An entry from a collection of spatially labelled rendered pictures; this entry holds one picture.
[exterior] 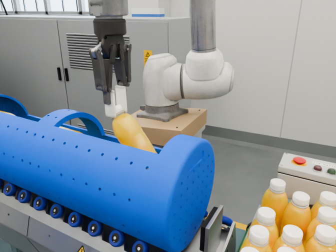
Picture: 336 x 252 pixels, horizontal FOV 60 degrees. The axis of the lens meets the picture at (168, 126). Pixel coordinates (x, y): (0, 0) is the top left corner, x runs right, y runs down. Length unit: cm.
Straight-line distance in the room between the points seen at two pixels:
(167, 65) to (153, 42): 108
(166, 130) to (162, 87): 20
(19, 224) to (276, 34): 287
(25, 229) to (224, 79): 90
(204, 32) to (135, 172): 70
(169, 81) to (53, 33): 184
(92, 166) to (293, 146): 304
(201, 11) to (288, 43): 221
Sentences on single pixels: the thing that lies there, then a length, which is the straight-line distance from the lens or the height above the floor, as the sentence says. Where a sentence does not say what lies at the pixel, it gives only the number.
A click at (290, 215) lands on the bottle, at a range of 82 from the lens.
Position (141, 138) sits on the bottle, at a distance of 74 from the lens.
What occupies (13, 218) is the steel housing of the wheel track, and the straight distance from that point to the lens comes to 114.
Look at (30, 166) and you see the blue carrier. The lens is 88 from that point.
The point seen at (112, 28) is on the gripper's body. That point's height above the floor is 148.
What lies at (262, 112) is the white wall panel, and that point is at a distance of 349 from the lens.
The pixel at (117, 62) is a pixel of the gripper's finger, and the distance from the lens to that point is 75.
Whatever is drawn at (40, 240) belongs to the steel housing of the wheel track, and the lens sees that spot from 105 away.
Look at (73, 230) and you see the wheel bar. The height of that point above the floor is 93.
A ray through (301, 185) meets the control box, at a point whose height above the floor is 106.
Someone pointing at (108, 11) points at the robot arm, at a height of 151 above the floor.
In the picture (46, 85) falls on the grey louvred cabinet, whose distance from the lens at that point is 313.
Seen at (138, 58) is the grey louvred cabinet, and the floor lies 115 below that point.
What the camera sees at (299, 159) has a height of 111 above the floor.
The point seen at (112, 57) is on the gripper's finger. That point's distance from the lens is 71.
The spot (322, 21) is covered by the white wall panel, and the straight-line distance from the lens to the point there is 330.
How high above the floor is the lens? 152
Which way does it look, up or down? 22 degrees down
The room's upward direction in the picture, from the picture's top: straight up
